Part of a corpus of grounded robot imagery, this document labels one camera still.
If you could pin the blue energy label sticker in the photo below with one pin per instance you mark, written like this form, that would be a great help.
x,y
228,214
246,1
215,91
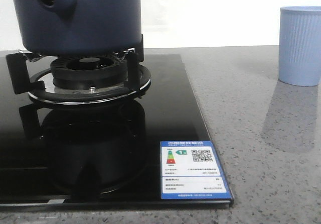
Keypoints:
x,y
191,170

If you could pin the black glass gas stove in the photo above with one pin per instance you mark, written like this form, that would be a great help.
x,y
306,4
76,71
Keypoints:
x,y
98,156

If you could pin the dark blue cooking pot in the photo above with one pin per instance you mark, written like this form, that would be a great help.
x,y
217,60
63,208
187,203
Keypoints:
x,y
78,27

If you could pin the light blue ribbed cup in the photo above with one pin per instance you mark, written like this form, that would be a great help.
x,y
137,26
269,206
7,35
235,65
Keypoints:
x,y
299,45

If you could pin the black gas burner head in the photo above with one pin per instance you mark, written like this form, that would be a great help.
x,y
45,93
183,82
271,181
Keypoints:
x,y
80,73

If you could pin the black pot support grate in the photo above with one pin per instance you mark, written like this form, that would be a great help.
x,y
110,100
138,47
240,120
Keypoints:
x,y
40,86

